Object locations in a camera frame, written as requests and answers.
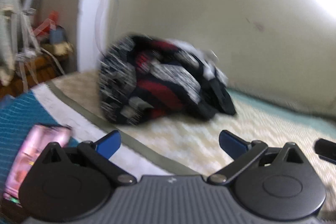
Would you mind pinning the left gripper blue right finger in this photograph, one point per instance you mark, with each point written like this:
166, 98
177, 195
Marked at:
243, 153

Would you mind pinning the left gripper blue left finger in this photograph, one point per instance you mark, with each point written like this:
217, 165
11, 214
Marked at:
97, 154

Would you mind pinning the navy red striped sock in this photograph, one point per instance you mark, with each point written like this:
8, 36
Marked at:
140, 79

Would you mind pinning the beige chevron bedsheet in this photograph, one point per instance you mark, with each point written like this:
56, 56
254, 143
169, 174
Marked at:
181, 144

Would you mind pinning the pink phone screen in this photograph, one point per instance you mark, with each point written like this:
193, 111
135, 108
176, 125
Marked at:
35, 142

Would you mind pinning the teal patterned blanket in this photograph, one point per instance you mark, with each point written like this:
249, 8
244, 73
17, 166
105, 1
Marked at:
17, 118

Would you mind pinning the white crumpled garment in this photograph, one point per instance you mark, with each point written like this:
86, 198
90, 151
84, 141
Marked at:
197, 57

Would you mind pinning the wooden side table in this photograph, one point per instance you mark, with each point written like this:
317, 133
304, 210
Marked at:
39, 69

